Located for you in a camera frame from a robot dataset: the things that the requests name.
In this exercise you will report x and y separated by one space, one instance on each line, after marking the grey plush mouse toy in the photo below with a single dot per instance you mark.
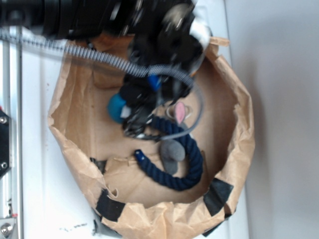
171 151

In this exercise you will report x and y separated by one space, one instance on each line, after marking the aluminium frame rail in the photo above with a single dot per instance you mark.
11 189

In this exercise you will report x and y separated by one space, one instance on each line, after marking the blue rubber ball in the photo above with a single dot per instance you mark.
115 106

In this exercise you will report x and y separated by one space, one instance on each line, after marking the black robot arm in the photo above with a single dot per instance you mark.
42 23

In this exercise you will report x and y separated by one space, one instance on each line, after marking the black metal bracket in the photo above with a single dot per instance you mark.
5 142

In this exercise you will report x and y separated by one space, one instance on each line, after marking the brown paper-lined cardboard box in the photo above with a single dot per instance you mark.
125 201

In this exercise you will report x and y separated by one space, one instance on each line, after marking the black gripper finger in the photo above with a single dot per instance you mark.
136 120
135 92

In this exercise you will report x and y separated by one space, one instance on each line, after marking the white plastic bin lid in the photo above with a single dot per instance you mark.
53 205

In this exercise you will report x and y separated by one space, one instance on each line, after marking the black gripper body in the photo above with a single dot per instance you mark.
169 34

